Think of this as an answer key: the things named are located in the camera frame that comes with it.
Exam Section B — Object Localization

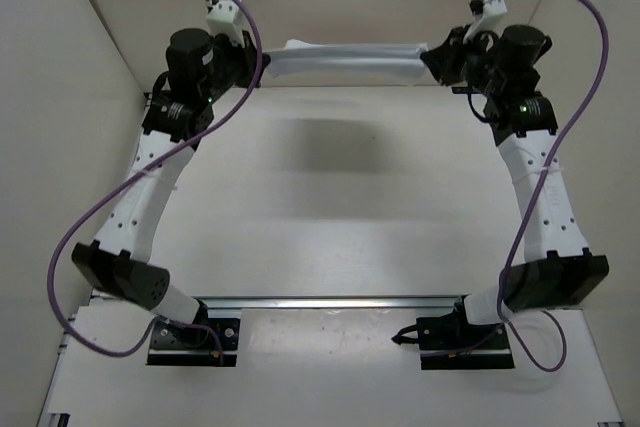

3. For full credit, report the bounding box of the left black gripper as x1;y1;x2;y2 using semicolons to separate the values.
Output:
208;21;273;91

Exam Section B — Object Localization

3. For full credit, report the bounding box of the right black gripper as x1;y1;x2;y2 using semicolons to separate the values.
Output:
423;27;505;100

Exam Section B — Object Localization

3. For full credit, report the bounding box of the white skirt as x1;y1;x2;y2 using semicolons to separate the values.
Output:
264;39;429;85

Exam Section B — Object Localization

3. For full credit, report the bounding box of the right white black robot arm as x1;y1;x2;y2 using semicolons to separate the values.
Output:
421;25;609;348

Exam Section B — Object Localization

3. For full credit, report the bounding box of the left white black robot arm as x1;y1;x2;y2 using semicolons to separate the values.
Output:
72;28;260;345

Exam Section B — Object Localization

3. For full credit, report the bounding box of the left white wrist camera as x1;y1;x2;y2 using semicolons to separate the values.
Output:
206;0;247;47

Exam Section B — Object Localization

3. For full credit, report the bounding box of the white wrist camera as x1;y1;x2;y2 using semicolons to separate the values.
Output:
463;0;508;44
206;0;247;47

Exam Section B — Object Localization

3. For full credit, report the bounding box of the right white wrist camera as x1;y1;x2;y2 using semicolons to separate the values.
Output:
463;0;508;44

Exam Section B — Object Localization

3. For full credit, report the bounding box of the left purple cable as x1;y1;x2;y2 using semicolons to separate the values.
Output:
49;0;264;359

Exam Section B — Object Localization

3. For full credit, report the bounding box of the purple cable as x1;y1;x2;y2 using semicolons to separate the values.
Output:
49;0;264;359
419;0;612;374

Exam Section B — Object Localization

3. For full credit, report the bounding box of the aluminium front rail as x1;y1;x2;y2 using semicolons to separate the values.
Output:
201;296;458;310

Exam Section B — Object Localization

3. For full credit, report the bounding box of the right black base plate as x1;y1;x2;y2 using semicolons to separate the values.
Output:
416;312;515;371

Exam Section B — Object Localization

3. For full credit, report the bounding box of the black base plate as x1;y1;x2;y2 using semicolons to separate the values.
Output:
146;310;241;368
416;312;515;371

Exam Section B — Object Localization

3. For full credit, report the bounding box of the black cable at right base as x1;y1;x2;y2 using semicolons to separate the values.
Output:
391;316;461;347

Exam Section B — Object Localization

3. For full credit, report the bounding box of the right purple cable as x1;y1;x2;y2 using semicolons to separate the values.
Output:
419;0;612;374

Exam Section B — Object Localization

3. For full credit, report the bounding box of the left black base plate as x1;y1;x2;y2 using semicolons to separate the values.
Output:
146;310;241;368

